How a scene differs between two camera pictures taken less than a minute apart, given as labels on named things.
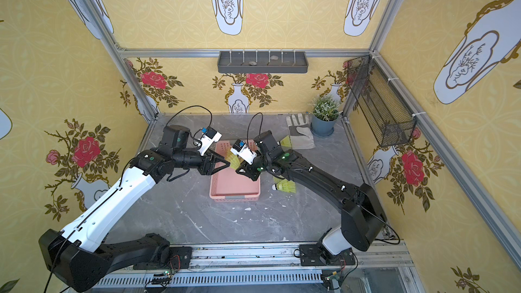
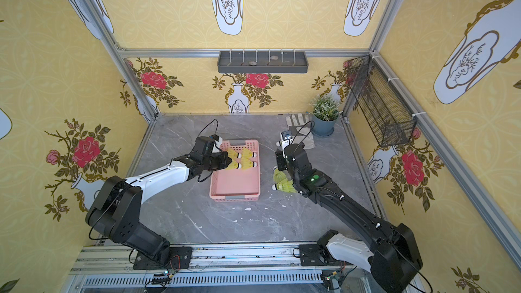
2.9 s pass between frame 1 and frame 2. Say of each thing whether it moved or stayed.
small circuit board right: stayed
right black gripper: moved
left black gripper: moved
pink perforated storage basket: stayed
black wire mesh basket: stayed
